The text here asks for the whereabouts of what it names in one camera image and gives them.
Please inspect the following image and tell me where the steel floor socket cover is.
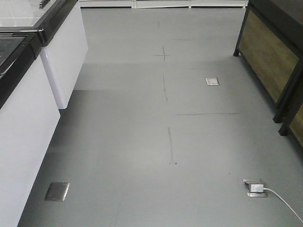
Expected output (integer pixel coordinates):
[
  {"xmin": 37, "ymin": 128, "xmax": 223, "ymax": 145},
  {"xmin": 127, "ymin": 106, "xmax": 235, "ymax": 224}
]
[{"xmin": 205, "ymin": 78, "xmax": 220, "ymax": 86}]

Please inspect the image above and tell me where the white chest freezer far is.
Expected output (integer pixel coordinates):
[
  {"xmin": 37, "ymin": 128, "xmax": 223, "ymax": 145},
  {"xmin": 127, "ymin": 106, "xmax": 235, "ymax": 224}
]
[{"xmin": 0, "ymin": 0, "xmax": 88, "ymax": 109}]

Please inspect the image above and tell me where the white chest freezer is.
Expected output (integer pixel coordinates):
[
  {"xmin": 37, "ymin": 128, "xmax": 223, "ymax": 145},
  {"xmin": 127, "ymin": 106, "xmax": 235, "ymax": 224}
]
[
  {"xmin": 0, "ymin": 0, "xmax": 88, "ymax": 109},
  {"xmin": 0, "ymin": 33, "xmax": 60, "ymax": 227}
]

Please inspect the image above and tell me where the open floor socket box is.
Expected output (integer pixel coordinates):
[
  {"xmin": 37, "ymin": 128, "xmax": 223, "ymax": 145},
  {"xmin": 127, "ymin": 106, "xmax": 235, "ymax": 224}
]
[{"xmin": 242, "ymin": 179, "xmax": 268, "ymax": 198}]

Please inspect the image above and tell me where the white chest freezer near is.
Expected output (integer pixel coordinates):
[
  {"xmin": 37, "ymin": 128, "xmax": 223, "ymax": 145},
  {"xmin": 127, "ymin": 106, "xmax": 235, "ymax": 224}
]
[{"xmin": 0, "ymin": 33, "xmax": 60, "ymax": 227}]

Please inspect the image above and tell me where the closed floor outlet plate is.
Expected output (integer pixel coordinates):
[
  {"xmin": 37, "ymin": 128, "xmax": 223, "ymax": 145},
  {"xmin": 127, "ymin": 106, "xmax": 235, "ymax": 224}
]
[{"xmin": 45, "ymin": 182, "xmax": 70, "ymax": 201}]

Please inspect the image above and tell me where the white power adapter plug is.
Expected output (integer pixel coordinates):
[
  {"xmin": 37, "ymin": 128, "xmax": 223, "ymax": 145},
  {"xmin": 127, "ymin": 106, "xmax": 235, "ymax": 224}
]
[{"xmin": 249, "ymin": 183, "xmax": 264, "ymax": 193}]

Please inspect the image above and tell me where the black wooden produce stand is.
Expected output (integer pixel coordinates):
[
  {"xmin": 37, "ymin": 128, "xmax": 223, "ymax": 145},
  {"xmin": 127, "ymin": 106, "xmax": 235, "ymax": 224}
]
[{"xmin": 233, "ymin": 0, "xmax": 303, "ymax": 147}]

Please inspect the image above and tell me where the white power cable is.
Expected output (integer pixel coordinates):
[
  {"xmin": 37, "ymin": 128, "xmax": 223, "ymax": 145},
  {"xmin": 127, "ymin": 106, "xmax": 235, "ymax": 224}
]
[{"xmin": 262, "ymin": 188, "xmax": 303, "ymax": 225}]

